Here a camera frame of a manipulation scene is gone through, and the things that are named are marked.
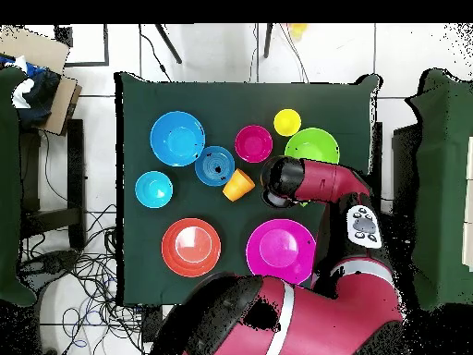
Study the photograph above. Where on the small turquoise bowl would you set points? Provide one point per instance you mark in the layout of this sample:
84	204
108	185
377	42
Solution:
153	189

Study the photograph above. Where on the orange cup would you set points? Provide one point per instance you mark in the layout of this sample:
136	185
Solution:
238	185

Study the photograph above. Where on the black power brick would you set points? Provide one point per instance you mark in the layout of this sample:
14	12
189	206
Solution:
149	323

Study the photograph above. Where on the black pedestal foot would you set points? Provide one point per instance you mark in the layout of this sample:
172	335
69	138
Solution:
51	262

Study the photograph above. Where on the ribbed blue bowl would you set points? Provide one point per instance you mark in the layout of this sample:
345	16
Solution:
207	162

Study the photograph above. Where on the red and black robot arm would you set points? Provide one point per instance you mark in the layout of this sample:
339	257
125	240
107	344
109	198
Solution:
325	314

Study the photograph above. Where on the black tripod leg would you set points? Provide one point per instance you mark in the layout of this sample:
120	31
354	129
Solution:
168	42
268	40

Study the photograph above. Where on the green cloth side table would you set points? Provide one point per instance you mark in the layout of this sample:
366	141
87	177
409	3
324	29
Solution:
7	166
443	185

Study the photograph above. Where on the green bowl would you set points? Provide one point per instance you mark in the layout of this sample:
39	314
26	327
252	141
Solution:
312	144

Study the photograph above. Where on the large blue bowl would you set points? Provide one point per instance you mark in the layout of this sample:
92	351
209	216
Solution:
177	138

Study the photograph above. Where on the yellow cup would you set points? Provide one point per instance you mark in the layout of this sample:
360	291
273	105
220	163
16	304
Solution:
287	122

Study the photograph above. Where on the black stool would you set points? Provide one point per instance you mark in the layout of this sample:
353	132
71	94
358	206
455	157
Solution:
75	166

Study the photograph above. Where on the orange-red bowl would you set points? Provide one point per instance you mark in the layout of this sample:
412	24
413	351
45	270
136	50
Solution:
191	247

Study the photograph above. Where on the bundle of clothes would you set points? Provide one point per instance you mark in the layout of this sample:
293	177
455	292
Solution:
37	92

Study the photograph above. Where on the cardboard box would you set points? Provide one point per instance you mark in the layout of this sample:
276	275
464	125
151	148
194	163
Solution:
63	103

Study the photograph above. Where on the yellow object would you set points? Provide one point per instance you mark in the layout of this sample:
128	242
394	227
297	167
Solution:
297	29

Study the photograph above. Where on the large pink bowl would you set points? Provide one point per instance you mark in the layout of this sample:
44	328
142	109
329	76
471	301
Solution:
279	247

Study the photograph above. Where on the black square frame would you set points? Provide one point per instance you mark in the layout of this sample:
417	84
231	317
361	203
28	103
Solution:
106	44

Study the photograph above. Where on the small red bowl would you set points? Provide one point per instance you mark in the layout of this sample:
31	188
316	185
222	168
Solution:
253	144

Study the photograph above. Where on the dark green table cloth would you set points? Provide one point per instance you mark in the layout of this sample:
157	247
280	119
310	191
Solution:
236	103

